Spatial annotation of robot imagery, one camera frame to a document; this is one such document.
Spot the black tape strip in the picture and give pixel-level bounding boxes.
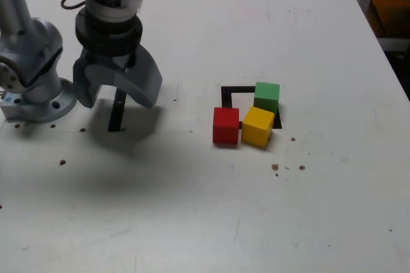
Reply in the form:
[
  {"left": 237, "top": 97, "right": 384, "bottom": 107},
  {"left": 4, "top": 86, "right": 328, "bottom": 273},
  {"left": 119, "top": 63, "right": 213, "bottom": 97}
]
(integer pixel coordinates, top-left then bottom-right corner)
[{"left": 108, "top": 88, "right": 127, "bottom": 133}]

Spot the green cube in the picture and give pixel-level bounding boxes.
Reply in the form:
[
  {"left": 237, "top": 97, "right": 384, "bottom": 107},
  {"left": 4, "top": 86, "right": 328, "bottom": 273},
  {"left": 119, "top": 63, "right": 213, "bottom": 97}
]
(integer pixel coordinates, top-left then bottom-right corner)
[{"left": 253, "top": 81, "right": 281, "bottom": 115}]

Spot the grey block with blue sticker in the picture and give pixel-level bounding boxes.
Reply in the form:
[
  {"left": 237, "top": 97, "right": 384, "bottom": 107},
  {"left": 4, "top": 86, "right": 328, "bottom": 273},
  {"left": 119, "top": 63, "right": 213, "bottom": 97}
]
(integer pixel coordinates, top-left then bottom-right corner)
[{"left": 0, "top": 92, "right": 23, "bottom": 120}]

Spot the red cube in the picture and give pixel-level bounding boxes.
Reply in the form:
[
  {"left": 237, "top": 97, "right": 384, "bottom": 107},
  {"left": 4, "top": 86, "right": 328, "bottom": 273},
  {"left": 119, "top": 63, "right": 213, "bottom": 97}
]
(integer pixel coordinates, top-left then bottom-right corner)
[{"left": 213, "top": 107, "right": 240, "bottom": 146}]

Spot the brown cardboard box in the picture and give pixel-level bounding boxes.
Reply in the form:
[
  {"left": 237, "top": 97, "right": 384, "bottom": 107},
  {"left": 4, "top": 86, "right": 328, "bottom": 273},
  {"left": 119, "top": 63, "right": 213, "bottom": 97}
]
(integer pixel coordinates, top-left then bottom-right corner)
[{"left": 368, "top": 0, "right": 410, "bottom": 38}]

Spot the yellow cube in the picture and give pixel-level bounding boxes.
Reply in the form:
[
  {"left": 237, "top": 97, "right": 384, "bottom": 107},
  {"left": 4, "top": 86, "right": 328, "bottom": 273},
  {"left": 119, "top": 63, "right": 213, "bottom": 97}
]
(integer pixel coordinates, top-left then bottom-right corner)
[{"left": 241, "top": 106, "right": 275, "bottom": 149}]

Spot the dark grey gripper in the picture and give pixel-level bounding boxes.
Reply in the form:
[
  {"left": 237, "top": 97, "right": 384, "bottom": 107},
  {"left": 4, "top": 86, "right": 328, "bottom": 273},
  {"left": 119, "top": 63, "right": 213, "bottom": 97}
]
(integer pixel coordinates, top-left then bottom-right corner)
[{"left": 72, "top": 47, "right": 163, "bottom": 110}]

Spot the black tape square outline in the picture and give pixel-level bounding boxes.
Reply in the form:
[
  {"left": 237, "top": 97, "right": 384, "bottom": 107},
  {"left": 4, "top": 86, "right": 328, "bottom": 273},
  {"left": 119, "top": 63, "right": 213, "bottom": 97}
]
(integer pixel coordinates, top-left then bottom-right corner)
[{"left": 220, "top": 85, "right": 283, "bottom": 129}]

